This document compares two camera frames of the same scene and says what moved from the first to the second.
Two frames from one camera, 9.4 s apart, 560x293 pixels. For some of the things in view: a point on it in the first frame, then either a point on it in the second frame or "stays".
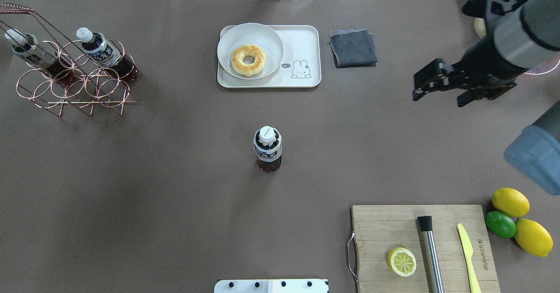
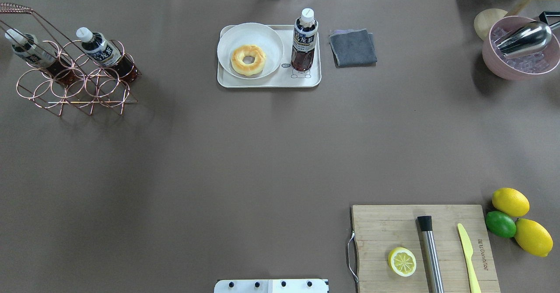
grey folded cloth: x=351 y=48 stays
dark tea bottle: x=267 y=145 to x=305 y=38
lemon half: x=402 y=261 stays
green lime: x=500 y=224 stays
